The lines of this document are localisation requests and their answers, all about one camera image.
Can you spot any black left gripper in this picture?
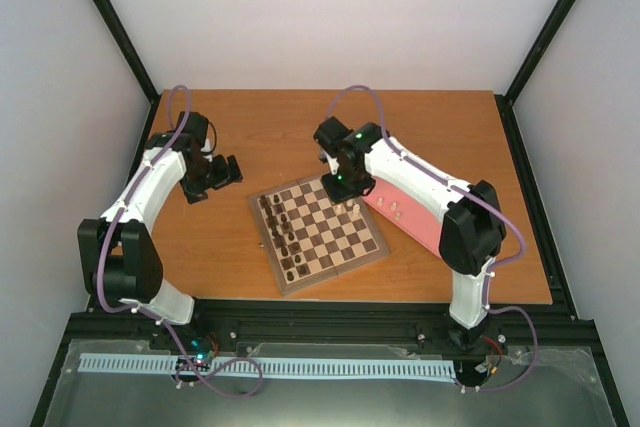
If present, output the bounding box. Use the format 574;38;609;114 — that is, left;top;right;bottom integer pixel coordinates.
182;155;244;204

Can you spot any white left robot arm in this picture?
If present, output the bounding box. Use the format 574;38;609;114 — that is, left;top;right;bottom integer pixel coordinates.
77;112;243;350

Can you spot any black left frame post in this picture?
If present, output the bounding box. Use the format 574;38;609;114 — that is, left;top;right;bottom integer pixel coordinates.
62;0;161;101

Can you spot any pink plastic tray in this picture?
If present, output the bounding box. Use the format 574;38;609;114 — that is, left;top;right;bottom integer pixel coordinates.
363;177;450;258

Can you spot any black frame post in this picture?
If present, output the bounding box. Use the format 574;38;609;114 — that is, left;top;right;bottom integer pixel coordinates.
62;0;161;101
503;0;609;101

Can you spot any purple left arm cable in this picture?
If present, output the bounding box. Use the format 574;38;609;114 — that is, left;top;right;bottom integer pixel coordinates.
95;84;264;397

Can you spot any black right frame post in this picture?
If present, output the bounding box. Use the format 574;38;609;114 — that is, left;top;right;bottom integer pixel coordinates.
503;0;609;101

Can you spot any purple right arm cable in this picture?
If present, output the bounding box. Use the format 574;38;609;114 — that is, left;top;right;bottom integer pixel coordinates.
325;85;540;394

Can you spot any light blue cable duct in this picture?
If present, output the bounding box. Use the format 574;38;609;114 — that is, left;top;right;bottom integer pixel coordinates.
78;353;456;383

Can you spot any wooden chess board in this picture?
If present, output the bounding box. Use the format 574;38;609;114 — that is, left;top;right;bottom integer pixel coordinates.
248;174;389;295

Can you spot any black aluminium base frame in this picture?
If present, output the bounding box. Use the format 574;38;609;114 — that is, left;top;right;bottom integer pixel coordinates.
31;95;629;426

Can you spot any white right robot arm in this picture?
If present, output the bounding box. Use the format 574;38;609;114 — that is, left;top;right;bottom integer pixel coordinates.
313;116;506;330

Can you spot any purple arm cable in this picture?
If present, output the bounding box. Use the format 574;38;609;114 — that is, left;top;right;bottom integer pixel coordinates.
95;84;264;397
325;85;540;394

